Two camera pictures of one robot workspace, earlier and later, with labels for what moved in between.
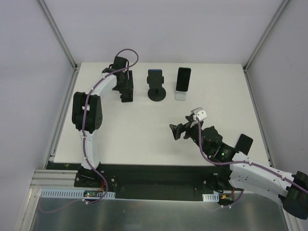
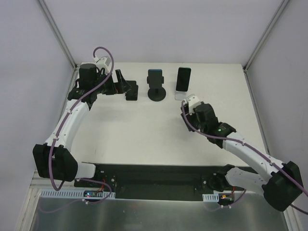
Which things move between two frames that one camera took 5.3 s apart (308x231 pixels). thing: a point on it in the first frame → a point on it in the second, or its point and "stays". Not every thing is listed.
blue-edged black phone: [155, 76] stays
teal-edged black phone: [183, 79] stays
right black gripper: [186, 131] → [186, 118]
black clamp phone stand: [156, 94] stays
